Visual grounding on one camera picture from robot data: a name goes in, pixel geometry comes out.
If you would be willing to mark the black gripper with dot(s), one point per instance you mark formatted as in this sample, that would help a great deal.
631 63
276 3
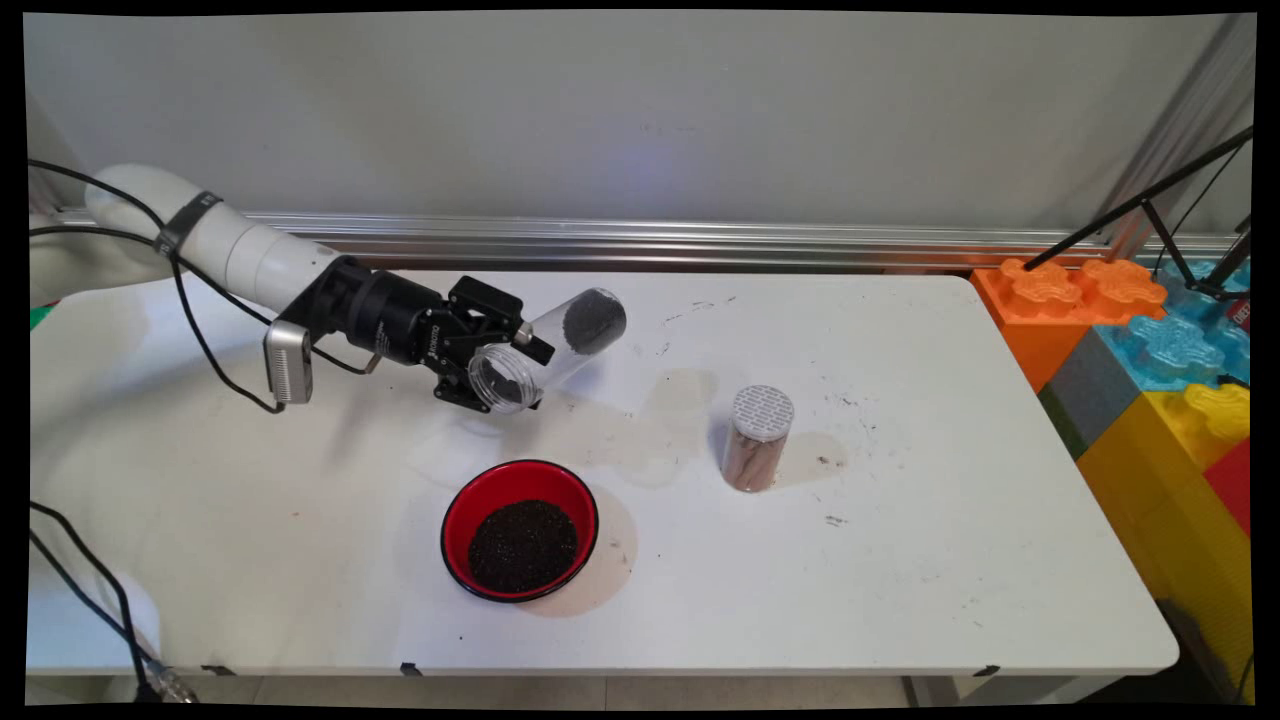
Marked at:
405 320

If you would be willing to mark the clear plastic jar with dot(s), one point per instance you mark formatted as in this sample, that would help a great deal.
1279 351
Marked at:
567 366

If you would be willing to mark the small portion of black seeds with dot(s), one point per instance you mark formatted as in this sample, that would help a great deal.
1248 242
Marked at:
595 322

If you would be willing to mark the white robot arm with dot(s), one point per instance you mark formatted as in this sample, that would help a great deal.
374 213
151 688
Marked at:
260 265

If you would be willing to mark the red bowl with black rim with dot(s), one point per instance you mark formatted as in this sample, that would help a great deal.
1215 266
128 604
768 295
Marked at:
466 505

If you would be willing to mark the large heap of black seeds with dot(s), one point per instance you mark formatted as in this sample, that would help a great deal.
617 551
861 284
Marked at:
523 548

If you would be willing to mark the clear jar with white lid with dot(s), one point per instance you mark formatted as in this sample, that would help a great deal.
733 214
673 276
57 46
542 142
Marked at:
758 440

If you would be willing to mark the green toy brick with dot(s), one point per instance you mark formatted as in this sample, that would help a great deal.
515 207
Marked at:
40 318

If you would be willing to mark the orange giant toy brick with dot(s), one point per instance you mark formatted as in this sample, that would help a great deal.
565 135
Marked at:
1030 330

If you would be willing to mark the grey giant toy brick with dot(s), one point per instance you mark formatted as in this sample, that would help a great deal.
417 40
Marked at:
1090 395

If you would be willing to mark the black tripod stand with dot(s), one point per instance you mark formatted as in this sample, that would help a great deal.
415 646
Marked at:
1100 224

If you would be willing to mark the yellow giant toy brick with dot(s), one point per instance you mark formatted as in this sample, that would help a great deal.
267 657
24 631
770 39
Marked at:
1150 500

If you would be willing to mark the blue giant toy brick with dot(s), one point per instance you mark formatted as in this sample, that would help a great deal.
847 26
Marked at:
1170 350

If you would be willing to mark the red printed label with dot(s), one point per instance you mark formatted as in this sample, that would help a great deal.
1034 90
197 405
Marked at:
1241 316

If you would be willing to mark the big red giant toy brick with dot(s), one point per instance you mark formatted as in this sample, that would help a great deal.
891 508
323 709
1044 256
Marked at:
1232 485

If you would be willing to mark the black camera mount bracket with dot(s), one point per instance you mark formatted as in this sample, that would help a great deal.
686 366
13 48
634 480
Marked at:
325 295

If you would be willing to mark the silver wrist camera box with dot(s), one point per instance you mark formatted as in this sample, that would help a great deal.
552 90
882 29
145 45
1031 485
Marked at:
288 362

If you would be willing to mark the long aluminium rail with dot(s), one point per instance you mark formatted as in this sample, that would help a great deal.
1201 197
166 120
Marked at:
700 242

